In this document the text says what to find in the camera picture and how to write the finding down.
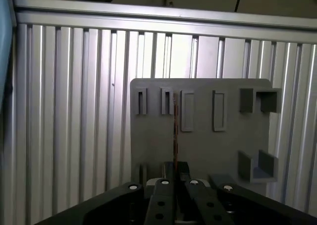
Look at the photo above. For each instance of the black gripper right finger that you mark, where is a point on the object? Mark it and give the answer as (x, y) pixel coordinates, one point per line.
(247, 207)

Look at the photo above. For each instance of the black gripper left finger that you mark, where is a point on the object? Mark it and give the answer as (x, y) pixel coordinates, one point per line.
(111, 205)

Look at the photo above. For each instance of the RAM stick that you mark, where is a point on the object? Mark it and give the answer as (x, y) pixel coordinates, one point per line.
(175, 126)

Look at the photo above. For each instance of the grey plastic parts rack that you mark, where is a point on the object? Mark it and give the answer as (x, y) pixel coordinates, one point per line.
(203, 145)

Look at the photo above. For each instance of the pale blue teach pendant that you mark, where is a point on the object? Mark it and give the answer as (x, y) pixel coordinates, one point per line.
(4, 24)

